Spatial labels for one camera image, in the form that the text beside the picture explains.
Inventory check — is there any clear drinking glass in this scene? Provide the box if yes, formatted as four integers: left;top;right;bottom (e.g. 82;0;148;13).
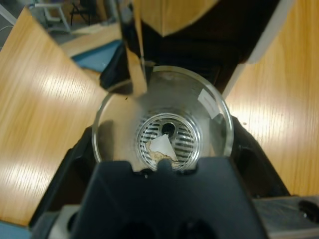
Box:
91;65;235;173

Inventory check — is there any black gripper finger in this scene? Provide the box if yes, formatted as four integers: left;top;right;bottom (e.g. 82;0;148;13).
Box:
230;116;292;200
31;125;105;227

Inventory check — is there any white metal table frame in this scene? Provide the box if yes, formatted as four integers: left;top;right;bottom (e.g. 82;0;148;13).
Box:
34;0;72;33

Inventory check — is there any black chair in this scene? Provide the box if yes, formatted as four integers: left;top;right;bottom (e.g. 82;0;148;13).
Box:
69;0;85;25

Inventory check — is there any blue plastic tray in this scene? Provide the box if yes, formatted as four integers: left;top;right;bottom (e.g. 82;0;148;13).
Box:
71;39;123;73

